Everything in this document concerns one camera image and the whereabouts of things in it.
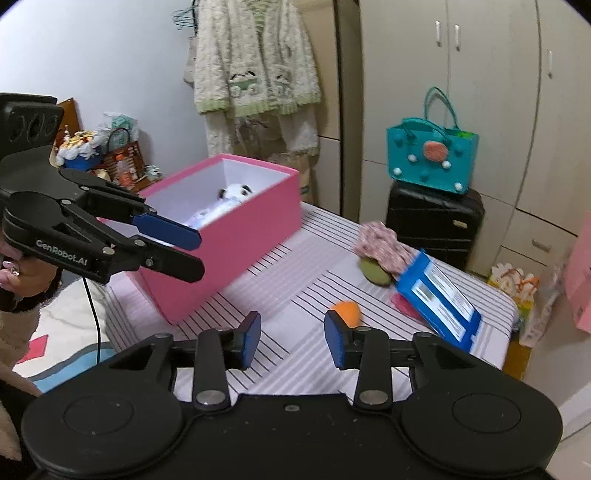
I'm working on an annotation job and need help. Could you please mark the grey three-door wardrobe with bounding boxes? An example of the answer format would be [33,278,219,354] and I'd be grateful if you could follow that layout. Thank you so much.
[358,0,591,288]

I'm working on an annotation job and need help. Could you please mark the white teal plastic packet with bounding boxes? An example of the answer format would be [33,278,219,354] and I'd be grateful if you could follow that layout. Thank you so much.
[102,111,140,140]

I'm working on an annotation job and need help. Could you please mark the striped tablecloth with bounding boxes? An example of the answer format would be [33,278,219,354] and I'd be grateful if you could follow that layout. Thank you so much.
[104,203,517,408]

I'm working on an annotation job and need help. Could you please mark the brown paper bag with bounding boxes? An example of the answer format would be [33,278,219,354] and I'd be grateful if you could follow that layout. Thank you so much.
[268,150,315,204]

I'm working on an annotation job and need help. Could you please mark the purple plush toy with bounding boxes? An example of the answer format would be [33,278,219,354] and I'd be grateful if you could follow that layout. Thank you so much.
[185,198,242,228]

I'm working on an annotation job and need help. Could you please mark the striped woven basket bag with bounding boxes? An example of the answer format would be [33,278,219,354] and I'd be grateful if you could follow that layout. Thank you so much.
[103,127,147,190]

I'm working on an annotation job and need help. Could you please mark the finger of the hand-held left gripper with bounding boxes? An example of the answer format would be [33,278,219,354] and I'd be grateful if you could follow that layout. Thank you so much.
[62,198,206,284]
[60,168,203,251]

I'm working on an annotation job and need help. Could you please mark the teal felt handbag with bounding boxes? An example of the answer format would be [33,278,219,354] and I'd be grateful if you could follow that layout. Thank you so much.
[386,87,480,199]

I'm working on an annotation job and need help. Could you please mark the flower bouquet blue wrap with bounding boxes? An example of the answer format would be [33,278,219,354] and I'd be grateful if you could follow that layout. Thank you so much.
[55,129,105,172]

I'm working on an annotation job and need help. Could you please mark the blue tissue packet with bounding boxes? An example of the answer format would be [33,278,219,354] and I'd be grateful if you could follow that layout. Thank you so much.
[396,248,482,356]

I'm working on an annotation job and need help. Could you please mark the printed blanket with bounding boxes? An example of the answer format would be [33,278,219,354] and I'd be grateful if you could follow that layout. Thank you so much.
[11,276,117,394]

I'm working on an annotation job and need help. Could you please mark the person's left hand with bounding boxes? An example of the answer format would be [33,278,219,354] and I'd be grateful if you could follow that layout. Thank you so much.
[0,244,62,308]

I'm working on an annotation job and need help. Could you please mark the pink cardboard box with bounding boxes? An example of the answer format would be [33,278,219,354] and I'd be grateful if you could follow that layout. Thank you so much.
[97,154,302,326]

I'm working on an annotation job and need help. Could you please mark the blue wire hangers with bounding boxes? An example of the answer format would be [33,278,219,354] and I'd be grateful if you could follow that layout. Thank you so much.
[172,0,202,31]

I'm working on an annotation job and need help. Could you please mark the black cable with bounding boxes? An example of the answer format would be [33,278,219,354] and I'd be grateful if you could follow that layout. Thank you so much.
[82,275,102,366]

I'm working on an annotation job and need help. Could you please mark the cream fluffy cardigan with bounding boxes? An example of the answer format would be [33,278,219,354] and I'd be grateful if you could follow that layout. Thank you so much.
[192,0,323,160]

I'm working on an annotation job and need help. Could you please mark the white orange gift bag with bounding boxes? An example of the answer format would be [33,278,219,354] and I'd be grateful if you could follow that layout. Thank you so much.
[488,261,541,348]

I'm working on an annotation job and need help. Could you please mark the beige tall cabinet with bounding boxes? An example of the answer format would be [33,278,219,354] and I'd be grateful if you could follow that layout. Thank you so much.
[295,0,362,214]

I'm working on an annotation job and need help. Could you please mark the beige tote bag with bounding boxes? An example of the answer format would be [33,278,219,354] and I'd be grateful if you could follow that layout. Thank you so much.
[182,27,200,86]

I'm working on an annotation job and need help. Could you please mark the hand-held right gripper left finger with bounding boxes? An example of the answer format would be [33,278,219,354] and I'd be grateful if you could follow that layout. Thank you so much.
[99,311,263,413]

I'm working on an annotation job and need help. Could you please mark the red strawberry plush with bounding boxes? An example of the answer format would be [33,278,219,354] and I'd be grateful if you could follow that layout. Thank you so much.
[359,256,424,320]

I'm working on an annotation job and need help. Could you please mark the orange makeup sponge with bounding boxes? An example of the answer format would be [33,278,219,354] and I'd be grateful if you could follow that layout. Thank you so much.
[333,300,365,326]

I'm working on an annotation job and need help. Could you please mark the floral fabric scrunchie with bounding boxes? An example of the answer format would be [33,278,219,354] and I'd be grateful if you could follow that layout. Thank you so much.
[353,221,419,282]

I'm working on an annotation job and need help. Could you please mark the black suitcase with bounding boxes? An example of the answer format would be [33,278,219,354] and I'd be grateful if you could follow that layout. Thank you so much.
[385,181,486,273]

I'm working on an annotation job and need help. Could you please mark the person's left forearm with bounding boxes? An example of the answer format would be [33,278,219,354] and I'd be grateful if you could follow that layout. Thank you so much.
[0,290,59,398]

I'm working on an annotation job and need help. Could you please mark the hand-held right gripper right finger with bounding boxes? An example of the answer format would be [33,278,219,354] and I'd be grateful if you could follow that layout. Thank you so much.
[324,309,500,413]

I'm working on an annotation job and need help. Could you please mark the pink paper bag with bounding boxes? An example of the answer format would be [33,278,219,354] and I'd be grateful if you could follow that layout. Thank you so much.
[560,234,591,331]

